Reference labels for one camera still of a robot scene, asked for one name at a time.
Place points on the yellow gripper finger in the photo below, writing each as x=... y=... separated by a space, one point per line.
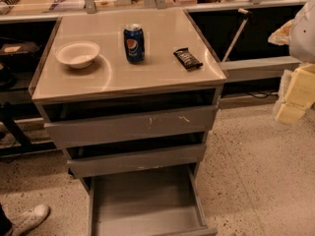
x=281 y=35
x=296 y=94

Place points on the black chocolate rxbar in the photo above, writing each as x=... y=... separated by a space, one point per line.
x=187 y=60

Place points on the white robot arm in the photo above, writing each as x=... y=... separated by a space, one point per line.
x=302 y=35

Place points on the grey drawer cabinet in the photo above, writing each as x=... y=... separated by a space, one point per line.
x=112 y=85

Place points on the open grey bottom drawer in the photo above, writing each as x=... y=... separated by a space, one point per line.
x=156 y=202

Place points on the grey top drawer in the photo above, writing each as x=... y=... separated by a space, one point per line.
x=129 y=127

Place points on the grey middle drawer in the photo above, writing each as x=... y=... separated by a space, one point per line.
x=136 y=161

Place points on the blue pepsi can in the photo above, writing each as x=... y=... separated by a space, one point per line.
x=134 y=43

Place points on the white paper bowl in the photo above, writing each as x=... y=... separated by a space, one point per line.
x=77 y=54

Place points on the black bag under desk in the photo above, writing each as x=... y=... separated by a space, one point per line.
x=18 y=51

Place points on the white sneaker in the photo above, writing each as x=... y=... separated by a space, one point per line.
x=28 y=220

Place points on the grey stick with handle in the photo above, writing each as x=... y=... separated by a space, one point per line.
x=247 y=14

